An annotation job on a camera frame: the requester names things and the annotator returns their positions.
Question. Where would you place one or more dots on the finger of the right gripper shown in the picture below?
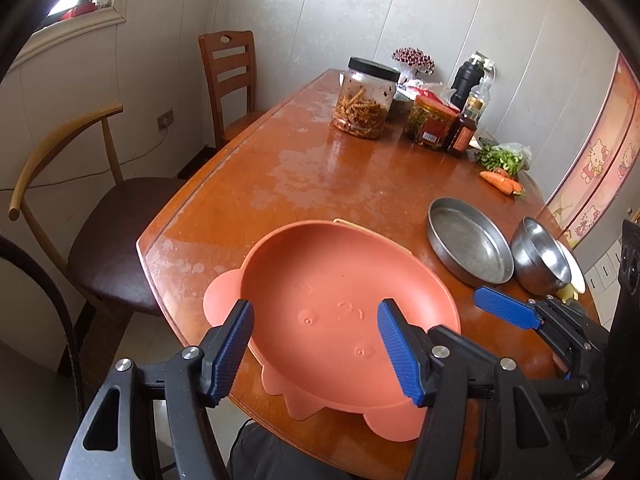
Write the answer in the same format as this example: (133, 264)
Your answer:
(530, 314)

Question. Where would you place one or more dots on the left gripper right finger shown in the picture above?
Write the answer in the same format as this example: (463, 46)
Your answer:
(420, 364)

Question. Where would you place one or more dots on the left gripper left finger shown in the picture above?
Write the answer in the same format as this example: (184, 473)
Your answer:
(117, 437)

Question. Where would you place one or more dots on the yellow white ceramic bowl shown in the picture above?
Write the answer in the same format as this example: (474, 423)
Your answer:
(577, 285)

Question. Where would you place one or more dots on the large steel bowl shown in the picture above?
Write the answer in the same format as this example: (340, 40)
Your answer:
(539, 264)

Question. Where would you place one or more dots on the orange animal-shaped plate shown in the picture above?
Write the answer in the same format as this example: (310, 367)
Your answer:
(315, 287)

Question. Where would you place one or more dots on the round steel pan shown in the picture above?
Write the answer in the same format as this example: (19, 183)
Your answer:
(468, 243)

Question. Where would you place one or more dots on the yellow shell-shaped plate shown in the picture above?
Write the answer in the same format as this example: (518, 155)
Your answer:
(363, 229)

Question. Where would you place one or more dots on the person's hand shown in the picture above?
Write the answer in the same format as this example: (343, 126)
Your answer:
(560, 366)

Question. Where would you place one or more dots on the white shelf cabinet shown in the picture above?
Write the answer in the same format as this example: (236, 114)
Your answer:
(602, 281)

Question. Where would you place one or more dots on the person's dark clothing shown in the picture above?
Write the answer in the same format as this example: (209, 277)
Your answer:
(257, 454)

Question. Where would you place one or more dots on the curved-back dark-seat chair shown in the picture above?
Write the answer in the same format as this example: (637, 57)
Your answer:
(103, 263)

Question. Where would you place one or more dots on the carrot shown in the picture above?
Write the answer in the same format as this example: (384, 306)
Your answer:
(516, 187)
(496, 181)

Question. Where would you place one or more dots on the hello kitty curtain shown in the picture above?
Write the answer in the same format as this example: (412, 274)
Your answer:
(605, 162)

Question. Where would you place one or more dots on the bag of green vegetables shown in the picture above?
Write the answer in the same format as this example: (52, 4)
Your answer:
(510, 157)

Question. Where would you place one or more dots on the dark sauce bottle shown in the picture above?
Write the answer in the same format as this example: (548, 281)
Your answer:
(465, 126)

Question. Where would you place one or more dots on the red-label sauce jar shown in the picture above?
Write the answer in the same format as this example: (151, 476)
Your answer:
(429, 122)

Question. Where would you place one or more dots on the clear bottle green contents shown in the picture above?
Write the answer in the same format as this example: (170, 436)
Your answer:
(481, 95)

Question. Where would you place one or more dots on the steel basin behind jars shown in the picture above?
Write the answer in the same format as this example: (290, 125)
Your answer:
(400, 107)

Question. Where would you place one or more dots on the black thermos flask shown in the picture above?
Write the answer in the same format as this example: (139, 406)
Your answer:
(468, 75)

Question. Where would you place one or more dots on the clear jar black lid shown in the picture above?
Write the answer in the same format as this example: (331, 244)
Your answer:
(366, 95)

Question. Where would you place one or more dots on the brown slatted wooden chair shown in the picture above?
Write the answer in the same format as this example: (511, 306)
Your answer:
(229, 62)

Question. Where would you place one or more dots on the low wall socket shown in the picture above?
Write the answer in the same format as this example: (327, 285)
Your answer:
(165, 120)

